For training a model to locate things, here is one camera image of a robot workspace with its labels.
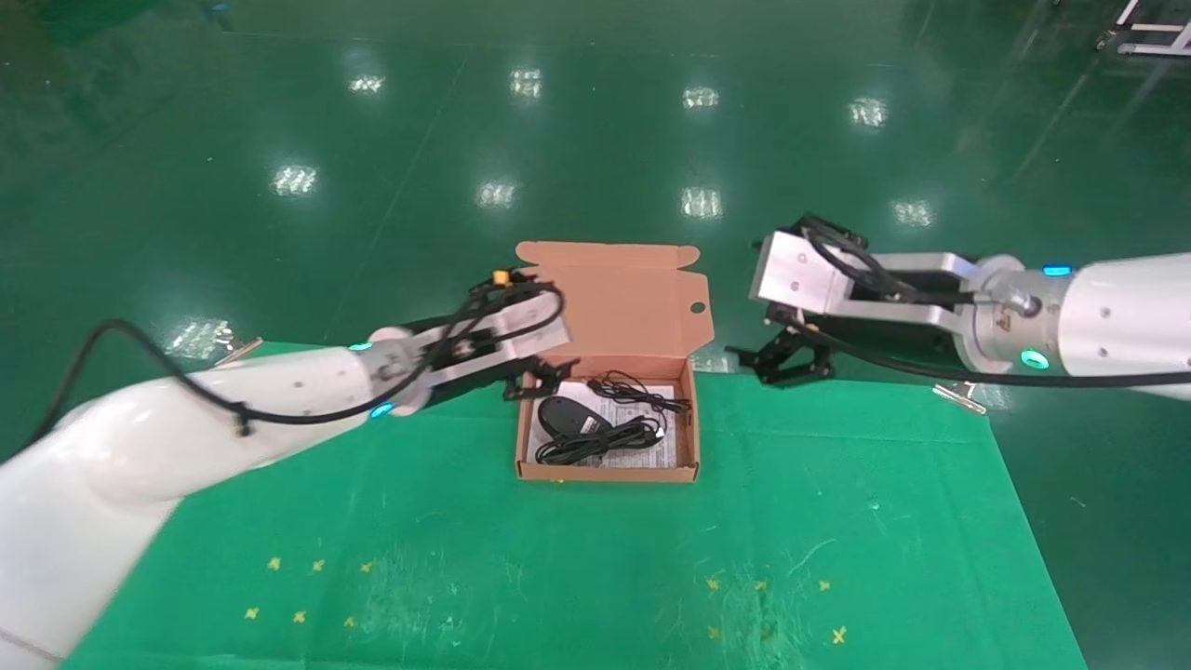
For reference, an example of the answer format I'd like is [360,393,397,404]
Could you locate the black data cable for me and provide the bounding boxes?
[534,415,668,467]

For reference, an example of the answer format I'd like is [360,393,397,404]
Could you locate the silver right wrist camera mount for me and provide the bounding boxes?
[750,230,980,328]

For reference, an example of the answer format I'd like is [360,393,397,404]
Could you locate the orange cardboard box with lid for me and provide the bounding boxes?
[514,241,716,484]

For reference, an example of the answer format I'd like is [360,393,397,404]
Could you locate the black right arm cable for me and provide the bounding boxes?
[777,213,1191,389]

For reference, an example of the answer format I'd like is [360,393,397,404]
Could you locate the white wheeled cart frame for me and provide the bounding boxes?
[1095,0,1191,58]

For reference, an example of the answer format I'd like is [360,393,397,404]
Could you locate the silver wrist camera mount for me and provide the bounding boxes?
[750,230,980,328]
[426,282,570,384]

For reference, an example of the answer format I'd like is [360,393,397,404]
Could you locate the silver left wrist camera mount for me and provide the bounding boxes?
[426,282,570,384]

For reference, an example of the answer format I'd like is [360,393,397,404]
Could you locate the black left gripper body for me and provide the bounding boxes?
[408,315,533,412]

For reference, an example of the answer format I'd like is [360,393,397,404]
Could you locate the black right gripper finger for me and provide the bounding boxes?
[784,321,836,384]
[725,324,799,386]

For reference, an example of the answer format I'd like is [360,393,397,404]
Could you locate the white printed instruction sheet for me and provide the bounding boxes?
[525,380,677,469]

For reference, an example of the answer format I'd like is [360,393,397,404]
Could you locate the black wired computer mouse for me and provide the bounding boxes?
[537,369,695,439]

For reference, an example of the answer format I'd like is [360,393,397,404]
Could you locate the green table mat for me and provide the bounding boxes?
[60,342,1088,670]

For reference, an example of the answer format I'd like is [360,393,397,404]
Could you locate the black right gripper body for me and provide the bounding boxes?
[808,272,970,375]

